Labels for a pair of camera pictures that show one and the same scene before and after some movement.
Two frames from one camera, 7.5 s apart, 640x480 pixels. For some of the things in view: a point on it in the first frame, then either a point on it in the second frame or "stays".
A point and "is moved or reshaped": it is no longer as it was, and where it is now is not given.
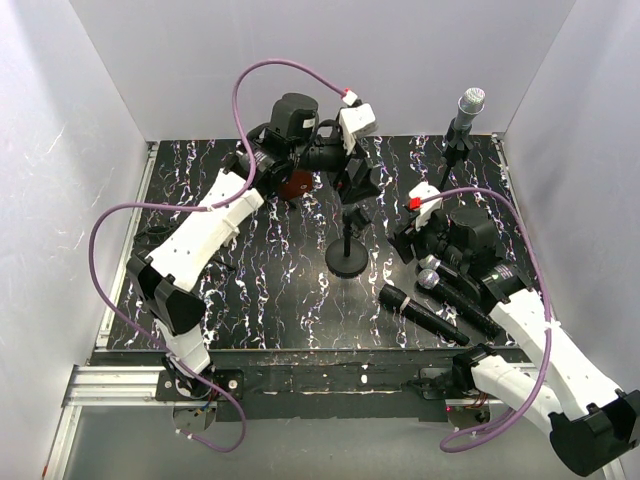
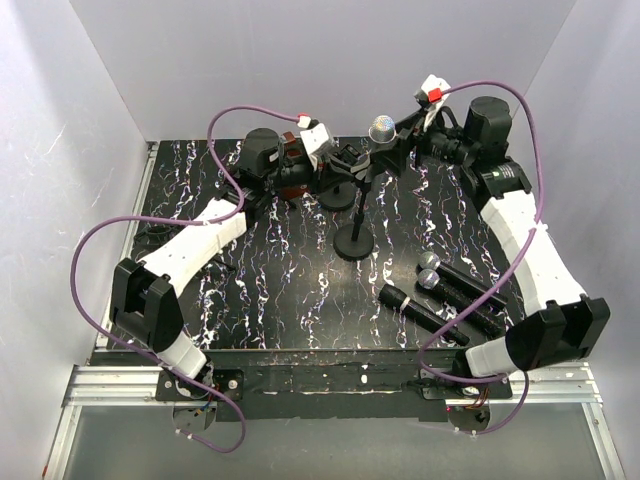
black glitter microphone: [460, 302] stays
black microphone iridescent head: [430, 262] stays
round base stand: [452, 156] is moved or reshaped
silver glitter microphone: [470, 104] is moved or reshaped
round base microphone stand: [348, 257] to [339, 197]
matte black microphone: [396, 299] stays
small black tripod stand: [218, 266] stays
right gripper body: [426, 241] to [409, 139]
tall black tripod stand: [152, 235] stays
